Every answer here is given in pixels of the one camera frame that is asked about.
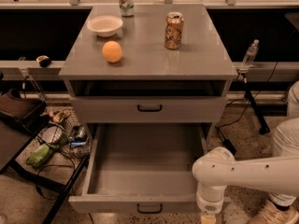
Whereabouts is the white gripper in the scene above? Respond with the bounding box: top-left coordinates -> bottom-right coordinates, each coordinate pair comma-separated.
196,184 -> 226,224

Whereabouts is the grey drawer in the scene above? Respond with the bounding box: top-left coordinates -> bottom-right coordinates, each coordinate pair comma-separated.
71,96 -> 226,123
67,122 -> 232,215

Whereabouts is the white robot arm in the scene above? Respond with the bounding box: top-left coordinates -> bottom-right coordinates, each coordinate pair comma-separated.
192,147 -> 299,224

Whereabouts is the grey drawer cabinet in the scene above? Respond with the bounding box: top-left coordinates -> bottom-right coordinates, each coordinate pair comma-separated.
59,4 -> 236,137

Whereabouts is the beige sneaker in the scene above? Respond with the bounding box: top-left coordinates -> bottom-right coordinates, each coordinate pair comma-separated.
246,200 -> 299,224

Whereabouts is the black power adapter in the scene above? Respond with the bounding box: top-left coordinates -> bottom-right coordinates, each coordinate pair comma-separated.
222,139 -> 236,155

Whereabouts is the black tripod stand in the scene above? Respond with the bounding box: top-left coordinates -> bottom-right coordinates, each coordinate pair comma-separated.
239,72 -> 270,134

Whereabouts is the black side table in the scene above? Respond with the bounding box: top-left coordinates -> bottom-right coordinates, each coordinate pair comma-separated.
0,118 -> 88,224

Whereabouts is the clear plastic water bottle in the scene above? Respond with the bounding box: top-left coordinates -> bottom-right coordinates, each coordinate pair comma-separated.
239,39 -> 259,72

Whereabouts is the green chip bag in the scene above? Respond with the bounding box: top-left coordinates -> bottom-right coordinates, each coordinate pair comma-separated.
26,144 -> 55,168

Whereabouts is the orange fruit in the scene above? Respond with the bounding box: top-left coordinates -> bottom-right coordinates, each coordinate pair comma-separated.
102,41 -> 122,63

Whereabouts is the gold soda can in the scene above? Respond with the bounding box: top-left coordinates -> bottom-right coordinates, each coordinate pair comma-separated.
164,11 -> 184,49

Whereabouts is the dark brown bag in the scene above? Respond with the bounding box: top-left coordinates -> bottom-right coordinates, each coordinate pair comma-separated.
0,89 -> 47,133

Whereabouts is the white bowl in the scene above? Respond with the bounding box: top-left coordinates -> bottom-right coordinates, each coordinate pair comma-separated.
87,16 -> 123,37

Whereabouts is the white green soda can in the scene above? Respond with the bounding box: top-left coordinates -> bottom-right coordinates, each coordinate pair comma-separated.
119,0 -> 134,17

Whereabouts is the black floor cable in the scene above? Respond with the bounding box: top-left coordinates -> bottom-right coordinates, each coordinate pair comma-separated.
35,152 -> 95,224

